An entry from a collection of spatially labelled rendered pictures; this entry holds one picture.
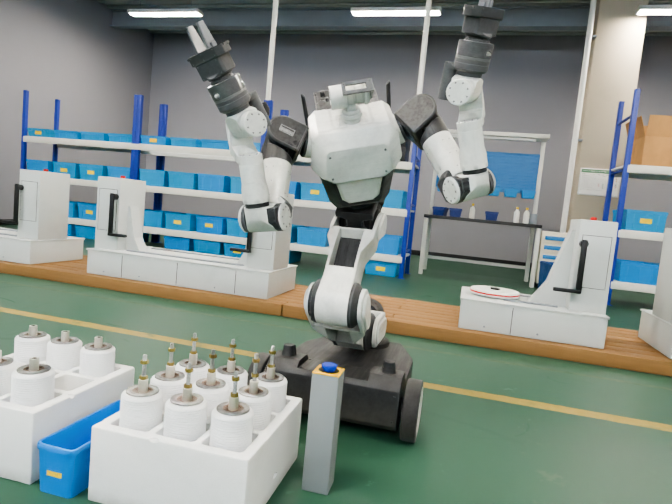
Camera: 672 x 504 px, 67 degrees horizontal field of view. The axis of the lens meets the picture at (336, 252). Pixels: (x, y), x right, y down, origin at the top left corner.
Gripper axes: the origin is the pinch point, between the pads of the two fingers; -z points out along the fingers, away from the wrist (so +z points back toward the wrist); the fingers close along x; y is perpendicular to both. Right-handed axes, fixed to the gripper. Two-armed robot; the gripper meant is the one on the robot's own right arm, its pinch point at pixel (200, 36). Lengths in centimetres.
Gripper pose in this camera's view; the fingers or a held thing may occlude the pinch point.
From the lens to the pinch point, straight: 136.1
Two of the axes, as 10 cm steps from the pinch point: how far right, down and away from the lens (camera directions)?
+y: -4.2, 5.8, -6.9
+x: 8.2, -0.9, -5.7
